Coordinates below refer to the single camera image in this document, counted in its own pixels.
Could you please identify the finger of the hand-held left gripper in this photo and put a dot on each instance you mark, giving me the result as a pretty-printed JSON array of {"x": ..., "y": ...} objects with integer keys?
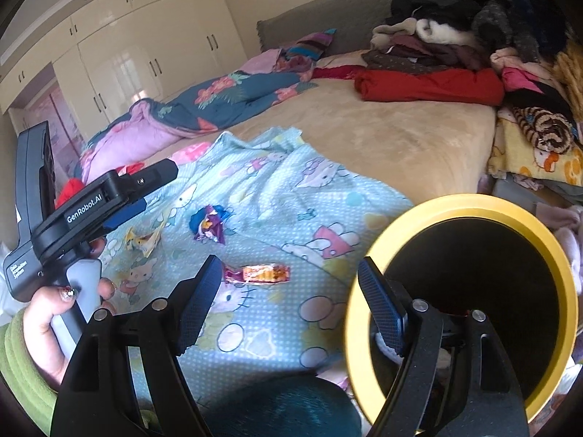
[
  {"x": 145, "y": 177},
  {"x": 127, "y": 214}
]

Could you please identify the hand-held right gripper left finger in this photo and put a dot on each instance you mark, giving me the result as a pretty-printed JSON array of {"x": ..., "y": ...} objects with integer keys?
[{"x": 200, "y": 300}]

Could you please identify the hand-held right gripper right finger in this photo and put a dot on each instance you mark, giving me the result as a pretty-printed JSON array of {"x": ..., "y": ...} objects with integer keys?
[{"x": 382, "y": 309}]

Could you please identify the yellow wrapper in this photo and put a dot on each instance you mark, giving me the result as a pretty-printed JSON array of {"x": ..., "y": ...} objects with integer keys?
[{"x": 143, "y": 241}]

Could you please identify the yellow rimmed black bin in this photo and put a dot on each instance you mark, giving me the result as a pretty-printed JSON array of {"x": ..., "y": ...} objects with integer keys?
[{"x": 501, "y": 282}]

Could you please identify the person's left forearm green sleeve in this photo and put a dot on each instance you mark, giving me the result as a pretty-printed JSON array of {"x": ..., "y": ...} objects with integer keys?
[{"x": 22, "y": 373}]

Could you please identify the person's left hand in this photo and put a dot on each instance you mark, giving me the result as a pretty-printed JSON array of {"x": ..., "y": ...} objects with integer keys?
[{"x": 41, "y": 327}]

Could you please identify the red cloth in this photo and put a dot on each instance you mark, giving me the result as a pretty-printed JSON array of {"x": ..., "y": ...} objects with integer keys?
[{"x": 70, "y": 191}]

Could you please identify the pink cartoon blanket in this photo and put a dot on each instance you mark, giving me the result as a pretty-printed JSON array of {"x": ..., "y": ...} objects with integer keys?
[{"x": 191, "y": 152}]

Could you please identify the orange pink candy wrapper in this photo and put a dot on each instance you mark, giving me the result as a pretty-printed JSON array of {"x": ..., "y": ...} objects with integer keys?
[{"x": 259, "y": 274}]

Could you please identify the purple blue candy wrapper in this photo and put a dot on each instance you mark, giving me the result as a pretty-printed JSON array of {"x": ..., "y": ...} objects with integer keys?
[{"x": 207, "y": 225}]

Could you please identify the blue floral quilt pink lining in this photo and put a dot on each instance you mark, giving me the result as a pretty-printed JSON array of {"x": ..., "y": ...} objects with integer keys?
[{"x": 237, "y": 95}]

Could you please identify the cream wardrobe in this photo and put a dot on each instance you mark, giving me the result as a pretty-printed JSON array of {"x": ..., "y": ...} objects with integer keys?
[{"x": 136, "y": 54}]

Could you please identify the light blue cartoon cat blanket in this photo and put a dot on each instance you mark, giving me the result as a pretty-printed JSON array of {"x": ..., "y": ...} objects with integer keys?
[{"x": 273, "y": 200}]

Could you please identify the dark teal cloth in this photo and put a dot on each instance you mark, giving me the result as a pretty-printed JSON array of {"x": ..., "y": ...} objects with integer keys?
[{"x": 291, "y": 405}]

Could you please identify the bed with beige sheet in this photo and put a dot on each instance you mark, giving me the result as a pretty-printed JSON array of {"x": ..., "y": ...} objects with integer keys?
[{"x": 387, "y": 145}]

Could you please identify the pink cloth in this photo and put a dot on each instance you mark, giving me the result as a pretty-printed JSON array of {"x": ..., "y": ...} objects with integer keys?
[{"x": 262, "y": 61}]

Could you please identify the yellow cartoon blanket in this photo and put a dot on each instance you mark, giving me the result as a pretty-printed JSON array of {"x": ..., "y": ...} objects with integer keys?
[{"x": 514, "y": 159}]

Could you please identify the striped colourful pillow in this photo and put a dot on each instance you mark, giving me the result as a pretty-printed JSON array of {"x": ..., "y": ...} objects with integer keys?
[{"x": 309, "y": 48}]

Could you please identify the red patterned pillow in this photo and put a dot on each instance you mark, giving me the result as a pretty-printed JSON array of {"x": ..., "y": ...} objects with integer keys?
[{"x": 337, "y": 73}]

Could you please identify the red garment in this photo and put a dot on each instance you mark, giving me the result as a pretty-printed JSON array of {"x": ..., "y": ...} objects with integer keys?
[{"x": 428, "y": 86}]

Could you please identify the brown striped knitted cloth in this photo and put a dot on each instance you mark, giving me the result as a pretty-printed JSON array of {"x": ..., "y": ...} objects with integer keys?
[{"x": 546, "y": 129}]

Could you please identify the grey dotted garment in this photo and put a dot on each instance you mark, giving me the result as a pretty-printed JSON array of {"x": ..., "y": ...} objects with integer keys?
[{"x": 401, "y": 61}]

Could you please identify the grey padded headboard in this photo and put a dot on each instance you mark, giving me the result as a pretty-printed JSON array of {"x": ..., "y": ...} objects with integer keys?
[{"x": 355, "y": 18}]

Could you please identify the bright pink garment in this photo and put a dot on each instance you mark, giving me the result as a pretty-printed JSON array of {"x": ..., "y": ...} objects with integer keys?
[{"x": 519, "y": 79}]

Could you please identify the white fleece garment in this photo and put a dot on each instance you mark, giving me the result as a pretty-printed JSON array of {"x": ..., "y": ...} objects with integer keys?
[{"x": 432, "y": 32}]

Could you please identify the dark grey fuzzy garment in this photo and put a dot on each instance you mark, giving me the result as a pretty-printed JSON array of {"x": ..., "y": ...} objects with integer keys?
[{"x": 501, "y": 27}]

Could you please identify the mustard fuzzy cloth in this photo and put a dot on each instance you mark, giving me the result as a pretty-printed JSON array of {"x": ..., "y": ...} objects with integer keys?
[{"x": 569, "y": 66}]

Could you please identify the navy garment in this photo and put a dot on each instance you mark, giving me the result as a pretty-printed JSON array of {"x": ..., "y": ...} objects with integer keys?
[{"x": 533, "y": 0}]

